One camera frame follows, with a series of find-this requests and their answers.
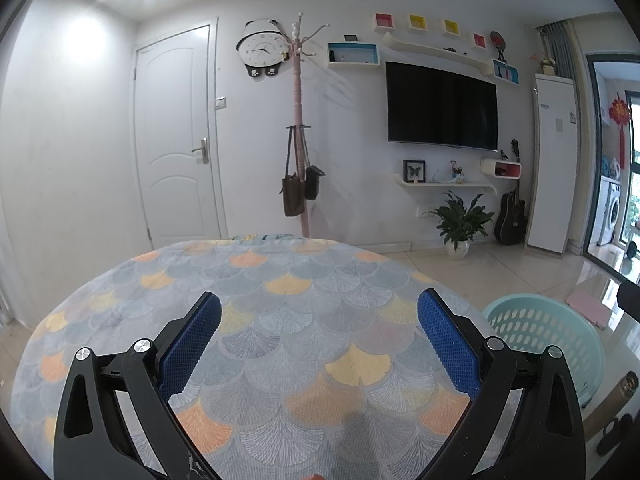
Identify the small black object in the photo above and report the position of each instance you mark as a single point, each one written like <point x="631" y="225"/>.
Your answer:
<point x="615" y="435"/>

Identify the round hand fan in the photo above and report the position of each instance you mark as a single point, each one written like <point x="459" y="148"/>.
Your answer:
<point x="497" y="40"/>

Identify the pink coat rack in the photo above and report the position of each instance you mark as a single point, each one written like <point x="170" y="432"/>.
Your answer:
<point x="298" y="100"/>

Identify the wall light switch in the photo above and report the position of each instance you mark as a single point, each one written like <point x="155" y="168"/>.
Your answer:
<point x="221" y="102"/>

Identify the pink flat box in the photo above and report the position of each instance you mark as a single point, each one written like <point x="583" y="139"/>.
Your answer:
<point x="590" y="309"/>

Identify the white cat wall clock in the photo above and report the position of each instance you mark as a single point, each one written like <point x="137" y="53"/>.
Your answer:
<point x="262" y="50"/>

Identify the potted green plant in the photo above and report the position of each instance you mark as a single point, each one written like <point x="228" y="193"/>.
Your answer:
<point x="460" y="222"/>

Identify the detergent bottles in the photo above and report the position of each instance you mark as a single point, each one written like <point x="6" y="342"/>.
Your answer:
<point x="612" y="169"/>

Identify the light teal plastic basket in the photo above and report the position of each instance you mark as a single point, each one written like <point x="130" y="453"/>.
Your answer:
<point x="540" y="320"/>

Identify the red knot wall hanging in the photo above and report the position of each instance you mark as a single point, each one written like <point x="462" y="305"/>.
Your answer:
<point x="620" y="112"/>

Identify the white washing machine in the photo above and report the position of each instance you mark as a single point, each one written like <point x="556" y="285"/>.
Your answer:
<point x="609" y="212"/>

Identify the brown tote bag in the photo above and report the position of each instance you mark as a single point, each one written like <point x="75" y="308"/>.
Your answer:
<point x="292" y="195"/>

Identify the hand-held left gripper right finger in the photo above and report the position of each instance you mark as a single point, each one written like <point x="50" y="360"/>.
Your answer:
<point x="447" y="345"/>

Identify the small pink wall cube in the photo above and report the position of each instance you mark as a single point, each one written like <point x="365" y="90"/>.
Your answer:
<point x="479" y="40"/>

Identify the black shoulder bag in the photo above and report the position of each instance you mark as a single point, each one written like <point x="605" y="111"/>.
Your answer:
<point x="313" y="182"/>

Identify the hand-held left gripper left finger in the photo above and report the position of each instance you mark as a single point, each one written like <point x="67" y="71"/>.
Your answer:
<point x="192" y="345"/>

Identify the black acoustic guitar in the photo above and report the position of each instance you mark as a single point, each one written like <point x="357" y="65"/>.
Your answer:
<point x="510" y="217"/>

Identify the white wavy wall shelf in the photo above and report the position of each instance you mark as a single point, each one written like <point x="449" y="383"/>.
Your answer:
<point x="440" y="185"/>

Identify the small blue wall cubby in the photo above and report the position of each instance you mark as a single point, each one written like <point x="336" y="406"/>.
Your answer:
<point x="505" y="71"/>

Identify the potted flowers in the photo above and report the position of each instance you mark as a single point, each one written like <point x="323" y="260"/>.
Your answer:
<point x="546" y="64"/>

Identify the long white wavy shelf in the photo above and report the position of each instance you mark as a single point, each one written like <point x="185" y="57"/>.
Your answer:
<point x="430" y="49"/>

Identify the white standing air conditioner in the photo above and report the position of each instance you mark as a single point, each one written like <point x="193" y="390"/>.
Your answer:
<point x="550" y="170"/>

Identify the yellow wall cube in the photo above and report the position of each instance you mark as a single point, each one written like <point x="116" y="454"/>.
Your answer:
<point x="451" y="27"/>
<point x="417" y="22"/>

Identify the red and white wall cubby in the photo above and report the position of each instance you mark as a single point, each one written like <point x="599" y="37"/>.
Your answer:
<point x="502" y="170"/>

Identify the black wall television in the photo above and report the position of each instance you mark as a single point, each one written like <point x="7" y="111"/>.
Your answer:
<point x="440" y="105"/>

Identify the white door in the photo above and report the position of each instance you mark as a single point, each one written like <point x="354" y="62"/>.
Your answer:
<point x="175" y="135"/>

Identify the colourful printed cloth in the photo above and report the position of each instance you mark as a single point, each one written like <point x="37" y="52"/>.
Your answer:
<point x="265" y="236"/>

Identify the framed butterfly picture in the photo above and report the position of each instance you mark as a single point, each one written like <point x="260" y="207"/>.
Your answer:
<point x="415" y="171"/>

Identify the scale-patterned tablecloth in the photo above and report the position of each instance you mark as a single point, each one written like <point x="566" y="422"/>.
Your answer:
<point x="310" y="310"/>

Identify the small shelf ornament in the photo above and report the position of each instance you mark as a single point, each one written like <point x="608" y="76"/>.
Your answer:
<point x="456" y="174"/>

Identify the wide blue wall cubby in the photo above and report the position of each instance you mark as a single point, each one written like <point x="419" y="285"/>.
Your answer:
<point x="354" y="55"/>

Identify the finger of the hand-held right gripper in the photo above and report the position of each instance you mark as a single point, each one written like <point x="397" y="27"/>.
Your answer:
<point x="631" y="300"/>

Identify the brass-coloured metal cylinder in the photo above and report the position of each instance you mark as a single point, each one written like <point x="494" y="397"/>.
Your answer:
<point x="615" y="400"/>

